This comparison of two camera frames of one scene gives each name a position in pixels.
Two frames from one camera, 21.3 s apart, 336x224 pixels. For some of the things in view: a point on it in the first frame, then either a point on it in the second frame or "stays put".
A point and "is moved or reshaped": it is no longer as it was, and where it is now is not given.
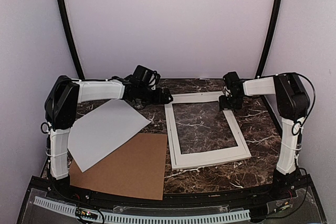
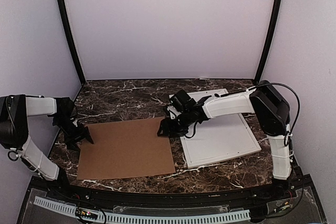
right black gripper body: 231,103 -> 179,127
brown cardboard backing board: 136,167 -> 125,148
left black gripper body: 153,98 -> 71,131
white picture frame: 181,161 is moved or reshaped
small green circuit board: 86,214 stays put
